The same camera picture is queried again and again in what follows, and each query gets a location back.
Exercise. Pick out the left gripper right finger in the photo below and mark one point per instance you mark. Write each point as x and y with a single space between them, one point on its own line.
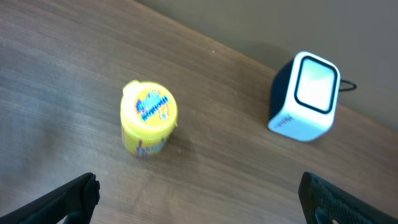
323 202

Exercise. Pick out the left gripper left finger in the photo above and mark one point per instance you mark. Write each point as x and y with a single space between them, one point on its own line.
72 203

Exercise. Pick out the yellow mentos gum bottle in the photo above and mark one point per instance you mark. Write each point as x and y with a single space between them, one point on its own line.
148 116

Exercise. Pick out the white barcode scanner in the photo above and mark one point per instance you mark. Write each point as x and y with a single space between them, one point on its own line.
304 96

